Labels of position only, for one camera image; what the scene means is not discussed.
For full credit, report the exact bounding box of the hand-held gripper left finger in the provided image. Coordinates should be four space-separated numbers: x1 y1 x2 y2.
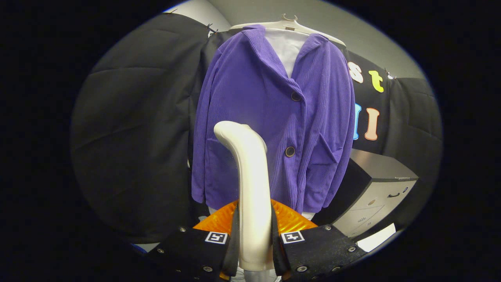
147 200 240 282

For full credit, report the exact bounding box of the grey cabinet with dark top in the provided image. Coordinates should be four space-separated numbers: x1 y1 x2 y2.
313 149 419 238

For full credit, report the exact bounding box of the purple corduroy jacket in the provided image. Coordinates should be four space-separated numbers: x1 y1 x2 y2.
191 24 356 214

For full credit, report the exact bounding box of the white paper sheet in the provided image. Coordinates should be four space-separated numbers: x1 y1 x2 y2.
356 223 396 252

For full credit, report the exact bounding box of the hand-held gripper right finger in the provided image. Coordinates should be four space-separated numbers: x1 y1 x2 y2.
271 199 368 282

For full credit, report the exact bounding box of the white plastic clothes hanger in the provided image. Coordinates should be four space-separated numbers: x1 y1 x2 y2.
229 14 347 47

